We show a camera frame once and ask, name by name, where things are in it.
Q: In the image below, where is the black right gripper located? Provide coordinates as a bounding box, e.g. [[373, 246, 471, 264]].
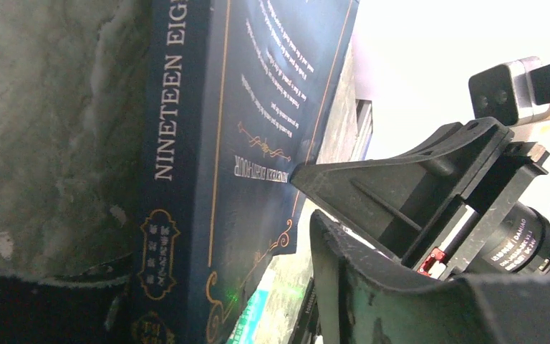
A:
[[290, 118, 550, 280]]

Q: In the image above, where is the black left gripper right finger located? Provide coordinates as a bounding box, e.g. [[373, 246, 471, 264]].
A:
[[309, 211, 550, 343]]

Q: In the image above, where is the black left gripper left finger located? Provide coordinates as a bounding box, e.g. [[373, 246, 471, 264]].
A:
[[0, 255, 132, 343]]

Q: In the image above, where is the dark blue book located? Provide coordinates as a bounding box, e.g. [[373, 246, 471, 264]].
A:
[[130, 1, 359, 343]]

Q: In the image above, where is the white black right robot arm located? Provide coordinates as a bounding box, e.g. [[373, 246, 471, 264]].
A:
[[290, 118, 550, 280]]

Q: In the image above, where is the aluminium frame rail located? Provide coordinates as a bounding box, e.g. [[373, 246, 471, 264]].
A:
[[350, 99, 373, 161]]

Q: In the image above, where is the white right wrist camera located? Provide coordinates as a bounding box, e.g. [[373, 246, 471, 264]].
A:
[[468, 56, 550, 127]]

